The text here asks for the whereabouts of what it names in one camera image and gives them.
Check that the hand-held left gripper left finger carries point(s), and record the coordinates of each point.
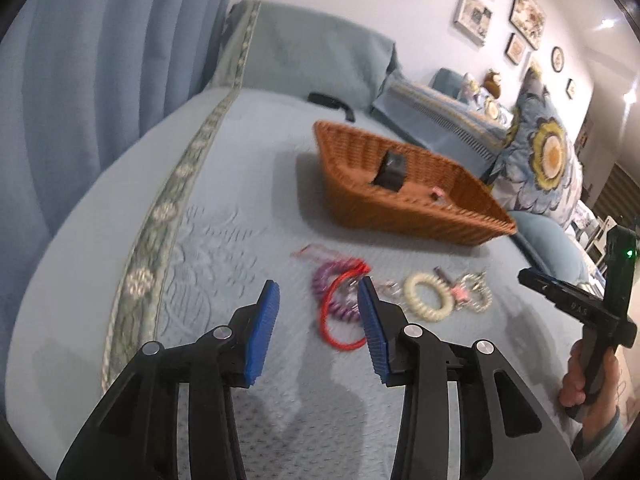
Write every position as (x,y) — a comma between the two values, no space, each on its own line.
(262,330)

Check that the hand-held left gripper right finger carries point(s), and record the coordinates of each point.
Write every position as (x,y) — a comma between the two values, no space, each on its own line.
(371,322)

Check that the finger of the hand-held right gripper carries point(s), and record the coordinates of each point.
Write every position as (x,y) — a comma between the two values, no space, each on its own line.
(560,292)

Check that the brown wicker basket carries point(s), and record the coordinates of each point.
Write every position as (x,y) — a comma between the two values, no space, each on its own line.
(400,195)

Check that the person's right forearm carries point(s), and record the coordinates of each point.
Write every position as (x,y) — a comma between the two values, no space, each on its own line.
(602,442)

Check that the person's right hand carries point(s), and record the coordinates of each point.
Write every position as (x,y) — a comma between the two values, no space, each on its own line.
(607,385)

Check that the plain blue cushion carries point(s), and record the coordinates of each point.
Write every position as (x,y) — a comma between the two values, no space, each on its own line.
(550,240)

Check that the small dark hair clip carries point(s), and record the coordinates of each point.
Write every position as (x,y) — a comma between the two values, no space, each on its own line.
(441,275)

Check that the pink bow hair clip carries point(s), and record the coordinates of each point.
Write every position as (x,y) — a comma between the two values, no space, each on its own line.
(460,294)

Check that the large floral pillow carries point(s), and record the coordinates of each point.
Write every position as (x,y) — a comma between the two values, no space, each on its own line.
(545,160)

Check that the small pink hair clip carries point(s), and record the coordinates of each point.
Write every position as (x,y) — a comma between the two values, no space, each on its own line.
(438,196)

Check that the light blue bedspread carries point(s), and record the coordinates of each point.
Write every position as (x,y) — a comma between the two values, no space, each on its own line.
(250,185)

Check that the black box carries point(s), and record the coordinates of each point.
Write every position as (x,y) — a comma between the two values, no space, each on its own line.
(390,172)

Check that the small floral pillow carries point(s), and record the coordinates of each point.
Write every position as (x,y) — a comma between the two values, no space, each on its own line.
(495,109)

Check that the tiny framed picture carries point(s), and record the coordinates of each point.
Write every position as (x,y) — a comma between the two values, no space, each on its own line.
(571,89)

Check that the striped blue blanket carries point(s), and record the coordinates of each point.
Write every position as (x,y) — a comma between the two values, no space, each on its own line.
(440,115)

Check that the brown stuffed toy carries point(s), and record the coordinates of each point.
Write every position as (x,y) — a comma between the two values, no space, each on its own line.
(493,82)

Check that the black remote control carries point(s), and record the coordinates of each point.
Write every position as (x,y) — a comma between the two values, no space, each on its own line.
(330,102)

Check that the small blue pillow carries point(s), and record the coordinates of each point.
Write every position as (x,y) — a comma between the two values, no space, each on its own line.
(447,84)

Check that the small floral framed picture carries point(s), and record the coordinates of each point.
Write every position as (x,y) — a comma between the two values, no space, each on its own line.
(517,50)

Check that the large floral framed picture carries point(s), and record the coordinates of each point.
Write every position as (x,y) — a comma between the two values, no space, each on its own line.
(528,16)

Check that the large grey-blue pillow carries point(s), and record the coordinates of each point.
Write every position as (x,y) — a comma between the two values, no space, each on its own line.
(310,50)

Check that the white framed picture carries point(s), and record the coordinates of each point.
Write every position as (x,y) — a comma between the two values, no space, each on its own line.
(473,16)

